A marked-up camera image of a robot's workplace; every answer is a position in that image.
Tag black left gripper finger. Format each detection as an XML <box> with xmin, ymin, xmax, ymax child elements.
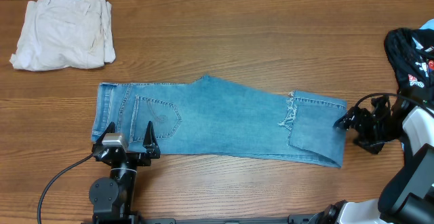
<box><xmin>142</xmin><ymin>121</ymin><xmax>158</xmax><ymax>149</ymax></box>
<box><xmin>92</xmin><ymin>122</ymin><xmax>115</xmax><ymax>149</ymax></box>

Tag blue denim jeans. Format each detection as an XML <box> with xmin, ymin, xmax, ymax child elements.
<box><xmin>92</xmin><ymin>76</ymin><xmax>347</xmax><ymax>168</ymax></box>

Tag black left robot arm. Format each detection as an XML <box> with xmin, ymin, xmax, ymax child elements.
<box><xmin>89</xmin><ymin>122</ymin><xmax>161</xmax><ymax>224</ymax></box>

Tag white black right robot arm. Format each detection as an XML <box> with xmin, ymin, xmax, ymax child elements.
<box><xmin>302</xmin><ymin>91</ymin><xmax>433</xmax><ymax>224</ymax></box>

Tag black printed garment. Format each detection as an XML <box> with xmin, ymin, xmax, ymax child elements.
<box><xmin>384</xmin><ymin>28</ymin><xmax>433</xmax><ymax>100</ymax></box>

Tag folded white trousers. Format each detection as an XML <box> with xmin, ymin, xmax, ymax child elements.
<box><xmin>9</xmin><ymin>0</ymin><xmax>116</xmax><ymax>71</ymax></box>

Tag light blue garment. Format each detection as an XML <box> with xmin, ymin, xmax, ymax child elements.
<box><xmin>420</xmin><ymin>19</ymin><xmax>434</xmax><ymax>30</ymax></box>

